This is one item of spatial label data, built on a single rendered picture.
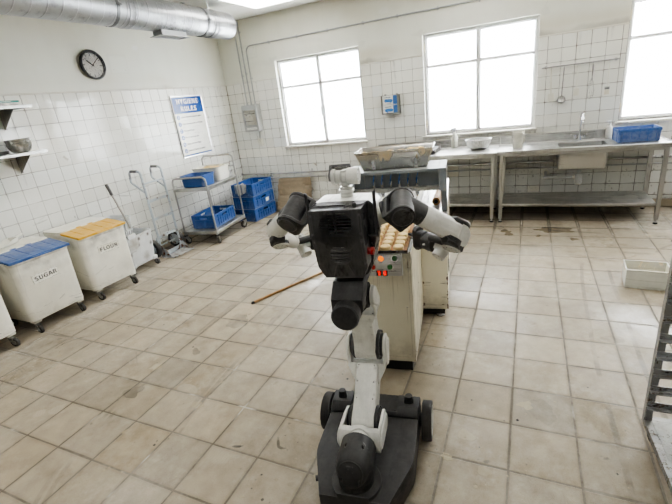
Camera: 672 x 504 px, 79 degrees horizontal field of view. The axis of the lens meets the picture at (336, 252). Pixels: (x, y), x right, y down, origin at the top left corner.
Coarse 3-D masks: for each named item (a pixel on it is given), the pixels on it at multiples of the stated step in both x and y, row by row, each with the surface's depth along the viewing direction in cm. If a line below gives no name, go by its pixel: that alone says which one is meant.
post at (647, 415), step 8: (664, 296) 171; (664, 304) 171; (664, 312) 171; (664, 328) 173; (656, 344) 178; (664, 344) 175; (656, 352) 178; (656, 360) 179; (656, 368) 180; (648, 384) 186; (656, 384) 183; (648, 392) 186; (648, 400) 187; (648, 416) 189
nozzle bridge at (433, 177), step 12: (360, 168) 315; (408, 168) 291; (420, 168) 286; (432, 168) 281; (444, 168) 279; (372, 180) 303; (384, 180) 301; (396, 180) 299; (420, 180) 294; (432, 180) 292; (444, 180) 282; (360, 192) 304; (384, 192) 299; (444, 192) 295; (444, 204) 298
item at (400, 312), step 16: (416, 256) 268; (416, 272) 266; (384, 288) 247; (400, 288) 244; (416, 288) 265; (384, 304) 251; (400, 304) 248; (416, 304) 263; (384, 320) 255; (400, 320) 252; (416, 320) 262; (400, 336) 256; (416, 336) 261; (400, 352) 261; (416, 352) 260; (400, 368) 269
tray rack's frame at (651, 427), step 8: (648, 424) 188; (656, 424) 187; (664, 424) 187; (648, 432) 185; (656, 432) 183; (664, 432) 183; (656, 440) 179; (664, 440) 179; (656, 448) 176; (664, 448) 175; (656, 456) 175; (664, 456) 172; (664, 464) 168; (664, 472) 166
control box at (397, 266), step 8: (384, 256) 236; (392, 256) 235; (400, 256) 233; (376, 264) 239; (384, 264) 238; (392, 264) 237; (400, 264) 235; (376, 272) 241; (384, 272) 239; (392, 272) 238; (400, 272) 237
